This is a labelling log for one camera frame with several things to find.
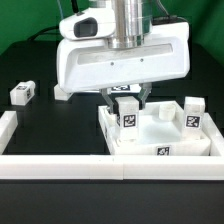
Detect white marker base plate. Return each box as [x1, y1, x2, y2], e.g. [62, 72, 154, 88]
[105, 84, 140, 94]

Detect white U-shaped obstacle fence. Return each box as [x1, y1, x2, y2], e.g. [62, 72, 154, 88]
[0, 116, 224, 180]

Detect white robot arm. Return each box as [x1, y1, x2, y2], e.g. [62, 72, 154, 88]
[57, 0, 190, 106]

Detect white square table top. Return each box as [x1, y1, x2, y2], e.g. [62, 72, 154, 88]
[99, 101, 211, 156]

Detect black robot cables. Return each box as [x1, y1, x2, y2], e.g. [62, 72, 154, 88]
[27, 0, 81, 42]

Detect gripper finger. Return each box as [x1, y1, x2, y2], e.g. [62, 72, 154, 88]
[138, 82, 152, 109]
[100, 88, 118, 114]

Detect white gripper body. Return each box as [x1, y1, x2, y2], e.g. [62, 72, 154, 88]
[57, 8, 190, 93]

